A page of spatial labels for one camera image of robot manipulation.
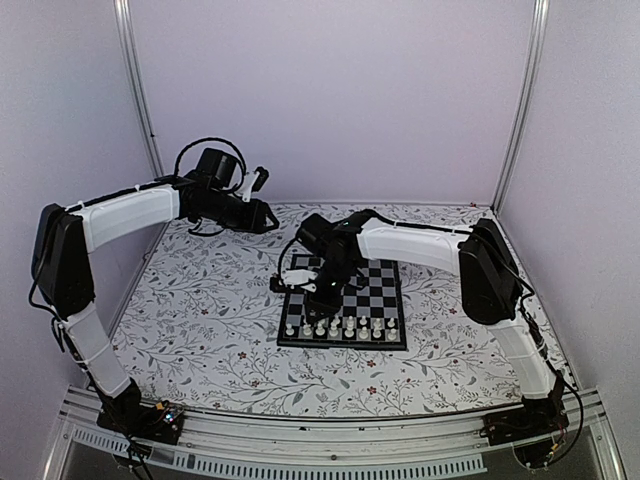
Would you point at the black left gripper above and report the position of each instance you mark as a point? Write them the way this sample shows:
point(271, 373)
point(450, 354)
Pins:
point(255, 222)

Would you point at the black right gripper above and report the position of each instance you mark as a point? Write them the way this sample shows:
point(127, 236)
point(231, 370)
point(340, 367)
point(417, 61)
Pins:
point(328, 308)

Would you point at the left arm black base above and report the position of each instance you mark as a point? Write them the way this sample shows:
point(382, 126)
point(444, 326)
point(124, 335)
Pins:
point(161, 422)

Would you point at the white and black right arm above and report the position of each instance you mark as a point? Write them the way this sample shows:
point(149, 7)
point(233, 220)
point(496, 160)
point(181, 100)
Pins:
point(492, 291)

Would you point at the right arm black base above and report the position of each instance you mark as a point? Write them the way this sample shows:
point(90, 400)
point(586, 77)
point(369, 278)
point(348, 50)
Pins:
point(542, 423)

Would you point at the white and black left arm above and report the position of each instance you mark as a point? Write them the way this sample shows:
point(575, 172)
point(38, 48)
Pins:
point(70, 239)

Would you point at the black and white chessboard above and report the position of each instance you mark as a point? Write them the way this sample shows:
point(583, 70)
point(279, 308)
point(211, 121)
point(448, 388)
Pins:
point(374, 292)

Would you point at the floral patterned table mat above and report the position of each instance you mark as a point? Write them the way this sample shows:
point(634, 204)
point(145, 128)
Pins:
point(201, 324)

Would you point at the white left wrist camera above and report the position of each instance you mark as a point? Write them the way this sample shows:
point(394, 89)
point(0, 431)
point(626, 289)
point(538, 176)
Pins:
point(253, 183)

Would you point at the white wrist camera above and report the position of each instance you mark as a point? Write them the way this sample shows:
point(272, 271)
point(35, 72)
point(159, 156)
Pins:
point(290, 280)
point(253, 183)

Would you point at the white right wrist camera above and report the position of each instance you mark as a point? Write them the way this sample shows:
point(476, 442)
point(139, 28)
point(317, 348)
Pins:
point(290, 280)

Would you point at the aluminium front rail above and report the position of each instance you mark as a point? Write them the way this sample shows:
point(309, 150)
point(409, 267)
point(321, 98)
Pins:
point(231, 445)

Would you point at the left aluminium frame post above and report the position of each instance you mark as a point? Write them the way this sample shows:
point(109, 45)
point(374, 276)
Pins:
point(133, 71)

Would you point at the aluminium frame post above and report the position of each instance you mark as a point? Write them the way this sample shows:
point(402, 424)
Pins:
point(133, 71)
point(532, 64)

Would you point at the right aluminium frame post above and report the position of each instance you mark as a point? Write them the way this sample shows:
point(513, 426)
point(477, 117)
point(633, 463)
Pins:
point(532, 64)

